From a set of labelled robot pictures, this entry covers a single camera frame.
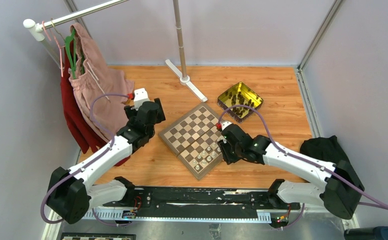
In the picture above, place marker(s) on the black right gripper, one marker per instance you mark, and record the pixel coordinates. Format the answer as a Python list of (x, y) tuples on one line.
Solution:
[(229, 158)]

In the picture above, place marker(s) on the red hanging garment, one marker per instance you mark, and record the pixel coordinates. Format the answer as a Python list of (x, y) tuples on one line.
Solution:
[(86, 138)]

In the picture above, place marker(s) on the yellow metal tin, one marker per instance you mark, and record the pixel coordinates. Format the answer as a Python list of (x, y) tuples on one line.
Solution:
[(240, 94)]

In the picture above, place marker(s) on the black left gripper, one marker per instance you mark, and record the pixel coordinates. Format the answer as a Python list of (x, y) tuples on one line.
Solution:
[(131, 113)]

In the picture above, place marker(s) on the wooden chess board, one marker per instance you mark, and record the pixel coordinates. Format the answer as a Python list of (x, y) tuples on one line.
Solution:
[(193, 138)]

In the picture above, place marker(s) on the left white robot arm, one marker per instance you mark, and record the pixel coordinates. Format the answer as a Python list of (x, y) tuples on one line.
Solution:
[(73, 192)]

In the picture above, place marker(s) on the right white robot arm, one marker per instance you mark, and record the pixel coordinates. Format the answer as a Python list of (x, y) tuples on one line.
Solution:
[(334, 186)]

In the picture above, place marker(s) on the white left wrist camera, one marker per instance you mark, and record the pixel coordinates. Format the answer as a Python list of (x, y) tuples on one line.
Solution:
[(140, 96)]

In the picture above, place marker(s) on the white clothes rack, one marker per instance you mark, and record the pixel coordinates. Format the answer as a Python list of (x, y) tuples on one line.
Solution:
[(38, 31)]

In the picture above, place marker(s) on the black crumpled cloth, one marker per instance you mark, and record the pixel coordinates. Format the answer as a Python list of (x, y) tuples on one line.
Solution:
[(324, 149)]

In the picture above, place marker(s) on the pink hanging garment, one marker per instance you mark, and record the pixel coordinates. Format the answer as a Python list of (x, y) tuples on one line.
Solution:
[(100, 91)]

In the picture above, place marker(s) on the green clothes hanger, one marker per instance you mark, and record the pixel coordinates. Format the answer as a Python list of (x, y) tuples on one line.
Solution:
[(70, 48)]

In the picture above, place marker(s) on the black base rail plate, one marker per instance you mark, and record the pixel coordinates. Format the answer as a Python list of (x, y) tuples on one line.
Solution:
[(201, 203)]

